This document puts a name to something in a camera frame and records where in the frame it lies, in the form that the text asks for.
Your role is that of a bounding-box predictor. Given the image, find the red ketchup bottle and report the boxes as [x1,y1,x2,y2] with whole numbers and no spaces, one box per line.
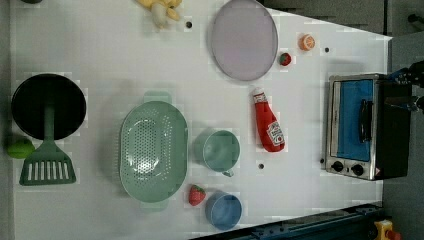
[252,87,285,152]

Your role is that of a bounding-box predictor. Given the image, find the green oval strainer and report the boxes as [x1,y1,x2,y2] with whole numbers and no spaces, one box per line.
[119,91,188,211]

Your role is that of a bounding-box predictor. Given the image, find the green cup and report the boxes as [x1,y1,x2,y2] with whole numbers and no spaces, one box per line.
[193,129,241,177]

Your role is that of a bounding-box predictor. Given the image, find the large toy strawberry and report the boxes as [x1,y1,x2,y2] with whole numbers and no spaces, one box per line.
[189,185,206,206]

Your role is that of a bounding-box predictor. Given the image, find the purple round plate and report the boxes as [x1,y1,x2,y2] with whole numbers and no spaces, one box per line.
[211,0,278,81]

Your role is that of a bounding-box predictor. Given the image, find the blue cup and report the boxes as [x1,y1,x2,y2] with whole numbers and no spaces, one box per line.
[205,191,243,231]

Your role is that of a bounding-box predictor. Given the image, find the small toy strawberry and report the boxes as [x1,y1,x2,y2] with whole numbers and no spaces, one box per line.
[279,53,292,66]

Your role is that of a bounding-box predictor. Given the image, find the toy banana bunch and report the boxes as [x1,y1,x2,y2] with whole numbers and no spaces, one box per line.
[136,0,182,29]

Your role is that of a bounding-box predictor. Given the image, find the silver toaster oven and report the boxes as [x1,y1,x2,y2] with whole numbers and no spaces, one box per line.
[325,74,412,181]

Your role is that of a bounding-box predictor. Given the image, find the green slotted spatula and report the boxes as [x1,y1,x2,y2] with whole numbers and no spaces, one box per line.
[19,104,76,186]

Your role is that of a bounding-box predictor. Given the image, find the black round pan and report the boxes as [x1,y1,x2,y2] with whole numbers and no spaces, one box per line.
[11,74,87,140]

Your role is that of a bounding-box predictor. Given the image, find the green toy lime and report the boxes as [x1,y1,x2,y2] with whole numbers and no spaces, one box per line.
[7,139,35,159]

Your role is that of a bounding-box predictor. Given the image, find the yellow red emergency button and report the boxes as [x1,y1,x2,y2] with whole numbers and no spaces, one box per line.
[374,220,402,240]

